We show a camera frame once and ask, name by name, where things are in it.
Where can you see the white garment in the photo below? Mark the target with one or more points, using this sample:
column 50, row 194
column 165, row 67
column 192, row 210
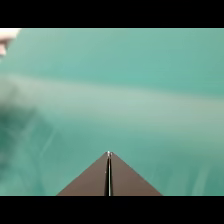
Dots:
column 5, row 37

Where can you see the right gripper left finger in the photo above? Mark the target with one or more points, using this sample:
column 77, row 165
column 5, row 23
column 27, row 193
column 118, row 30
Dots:
column 92, row 181

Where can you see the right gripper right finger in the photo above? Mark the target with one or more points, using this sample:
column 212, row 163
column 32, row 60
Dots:
column 128, row 181

